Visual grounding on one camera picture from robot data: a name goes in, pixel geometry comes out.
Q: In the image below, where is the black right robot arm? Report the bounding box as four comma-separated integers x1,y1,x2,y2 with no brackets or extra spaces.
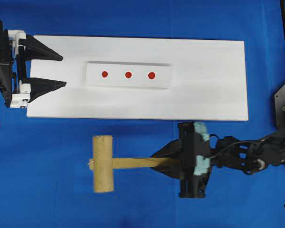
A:
152,122,285,198

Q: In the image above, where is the blue table mat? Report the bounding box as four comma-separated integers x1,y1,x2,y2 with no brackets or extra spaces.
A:
0,0,285,228

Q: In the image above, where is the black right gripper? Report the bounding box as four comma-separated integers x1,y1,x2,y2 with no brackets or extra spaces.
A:
151,122,211,198

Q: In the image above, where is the white foam board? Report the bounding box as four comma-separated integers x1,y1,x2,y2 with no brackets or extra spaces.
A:
27,36,248,121

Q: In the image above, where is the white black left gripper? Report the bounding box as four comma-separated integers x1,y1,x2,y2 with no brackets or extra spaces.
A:
3,30,67,109

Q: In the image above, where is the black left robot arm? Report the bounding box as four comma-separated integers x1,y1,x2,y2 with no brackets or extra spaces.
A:
0,20,66,108

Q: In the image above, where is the wooden mallet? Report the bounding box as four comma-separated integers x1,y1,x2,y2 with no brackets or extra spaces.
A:
87,134,179,193

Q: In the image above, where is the white raised target strip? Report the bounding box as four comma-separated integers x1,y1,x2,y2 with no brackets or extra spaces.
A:
85,61,172,89

